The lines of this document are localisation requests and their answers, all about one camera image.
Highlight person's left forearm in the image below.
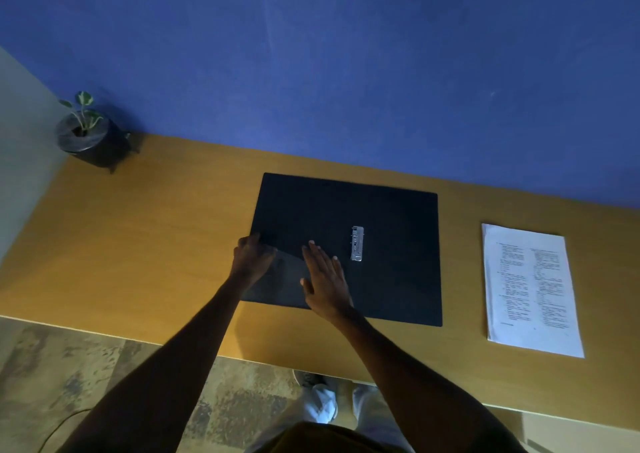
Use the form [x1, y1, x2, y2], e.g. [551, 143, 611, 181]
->
[56, 278, 247, 453]

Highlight person's white trousers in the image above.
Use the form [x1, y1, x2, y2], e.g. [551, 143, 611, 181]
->
[260, 384, 417, 453]

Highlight person's brown shirt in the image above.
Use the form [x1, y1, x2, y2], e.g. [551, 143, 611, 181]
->
[249, 421, 412, 453]

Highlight person's left hand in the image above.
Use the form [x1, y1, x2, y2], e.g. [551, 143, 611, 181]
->
[229, 233, 279, 291]

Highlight person's right hand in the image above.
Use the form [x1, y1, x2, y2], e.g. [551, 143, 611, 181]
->
[299, 240, 354, 324]

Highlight black file folder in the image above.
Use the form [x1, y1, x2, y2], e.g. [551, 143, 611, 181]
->
[242, 172, 444, 328]

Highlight person's right forearm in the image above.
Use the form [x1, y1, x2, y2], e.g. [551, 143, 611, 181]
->
[334, 307, 529, 453]

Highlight small green plant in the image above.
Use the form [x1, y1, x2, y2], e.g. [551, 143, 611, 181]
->
[58, 91, 105, 133]

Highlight dark round plant pot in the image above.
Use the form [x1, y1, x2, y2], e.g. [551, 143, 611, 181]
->
[54, 114, 134, 174]

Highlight person's dark shoe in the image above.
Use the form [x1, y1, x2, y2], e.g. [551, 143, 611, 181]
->
[292, 370, 328, 389]

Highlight thin dark floor cable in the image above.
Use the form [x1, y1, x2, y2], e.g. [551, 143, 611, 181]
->
[37, 408, 94, 453]

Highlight white printed paper sheets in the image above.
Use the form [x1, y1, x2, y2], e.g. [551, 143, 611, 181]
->
[481, 223, 586, 359]

